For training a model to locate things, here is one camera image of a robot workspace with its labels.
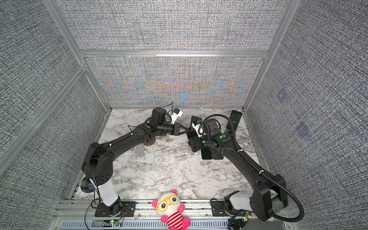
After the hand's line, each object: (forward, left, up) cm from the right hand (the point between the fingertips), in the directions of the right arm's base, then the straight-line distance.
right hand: (195, 138), depth 82 cm
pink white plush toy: (-32, +14, -10) cm, 36 cm away
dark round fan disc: (-21, +61, -14) cm, 66 cm away
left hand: (+2, +4, +5) cm, 7 cm away
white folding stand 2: (-4, 0, -16) cm, 16 cm away
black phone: (+13, -1, +1) cm, 13 cm away
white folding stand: (-5, +32, -11) cm, 34 cm away
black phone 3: (0, +2, +5) cm, 5 cm away
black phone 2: (+17, -27, -2) cm, 32 cm away
